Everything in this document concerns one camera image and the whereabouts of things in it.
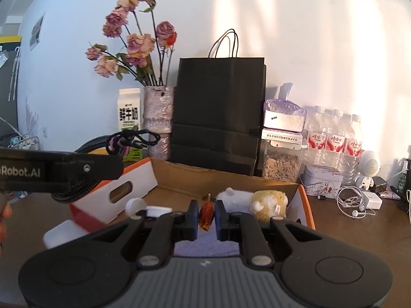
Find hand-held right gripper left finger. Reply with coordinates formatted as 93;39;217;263
91;200;199;268

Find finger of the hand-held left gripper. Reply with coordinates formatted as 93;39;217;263
48;152;124;185

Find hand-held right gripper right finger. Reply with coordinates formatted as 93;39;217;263
214;200;323;267

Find dried red flower bud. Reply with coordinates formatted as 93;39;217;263
199;193;214;232

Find purple burlap drawstring pouch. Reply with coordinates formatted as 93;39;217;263
175;229;240;258

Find black braided cable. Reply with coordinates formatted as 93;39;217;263
51;128;161;204

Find red cardboard box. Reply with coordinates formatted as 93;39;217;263
69;157;317;232

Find white and yellow plush hamster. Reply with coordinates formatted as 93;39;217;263
215;188;288;222

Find round white cap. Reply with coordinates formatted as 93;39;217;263
125;198;146;216

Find translucent white plastic sheet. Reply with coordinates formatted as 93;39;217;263
43;220;92;250

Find person's left hand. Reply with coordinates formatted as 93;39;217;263
0;197;13;247

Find white milk carton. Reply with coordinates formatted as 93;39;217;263
117;88;143;162

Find pink textured vase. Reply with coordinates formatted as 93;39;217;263
142;85;175;160

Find clear jar of seeds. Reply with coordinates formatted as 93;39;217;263
261;143;308;183

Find flat white box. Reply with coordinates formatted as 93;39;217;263
261;128;304;146

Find black paper bag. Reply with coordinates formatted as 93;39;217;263
169;29;267;178

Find white printed tin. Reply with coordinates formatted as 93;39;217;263
303;163;342;196

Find purple tissue pack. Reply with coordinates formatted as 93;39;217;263
263;83;307;133

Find dried rose bouquet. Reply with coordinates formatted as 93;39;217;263
85;0;178;87

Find white earphones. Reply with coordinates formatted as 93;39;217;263
335;185;376;217

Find pack of clear water bottles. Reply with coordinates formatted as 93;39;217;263
303;105;363;175

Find white square charger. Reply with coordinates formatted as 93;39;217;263
363;191;383;210

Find white round robot speaker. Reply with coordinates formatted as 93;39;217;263
357;150;381;189

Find green label spray bottle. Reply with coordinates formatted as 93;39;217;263
396;159;411;196

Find wire storage rack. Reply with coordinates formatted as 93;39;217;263
0;135;41;151

